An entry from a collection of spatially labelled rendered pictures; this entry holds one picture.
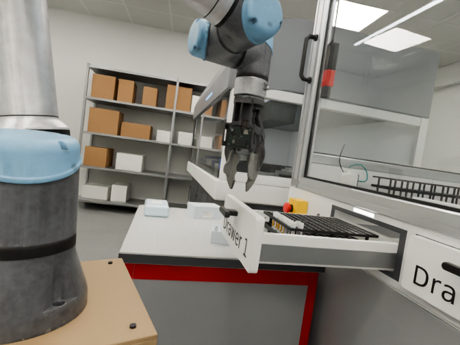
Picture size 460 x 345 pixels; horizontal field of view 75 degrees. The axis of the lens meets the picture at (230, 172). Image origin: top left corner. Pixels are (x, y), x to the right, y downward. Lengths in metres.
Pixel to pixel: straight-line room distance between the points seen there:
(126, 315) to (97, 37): 4.99
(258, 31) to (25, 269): 0.46
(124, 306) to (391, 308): 0.56
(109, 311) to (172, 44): 4.82
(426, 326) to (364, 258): 0.16
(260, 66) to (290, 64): 0.96
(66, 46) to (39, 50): 4.80
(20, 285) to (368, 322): 0.72
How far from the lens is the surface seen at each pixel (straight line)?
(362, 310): 0.88
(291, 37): 1.70
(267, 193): 1.58
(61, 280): 0.44
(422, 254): 0.70
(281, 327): 1.01
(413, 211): 0.74
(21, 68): 0.56
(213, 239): 0.95
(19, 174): 0.40
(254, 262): 0.60
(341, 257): 0.69
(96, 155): 4.60
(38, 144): 0.41
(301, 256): 0.65
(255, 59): 0.70
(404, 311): 0.77
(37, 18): 0.59
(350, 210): 0.90
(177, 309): 0.90
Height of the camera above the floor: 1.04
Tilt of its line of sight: 3 degrees down
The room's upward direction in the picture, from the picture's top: 8 degrees clockwise
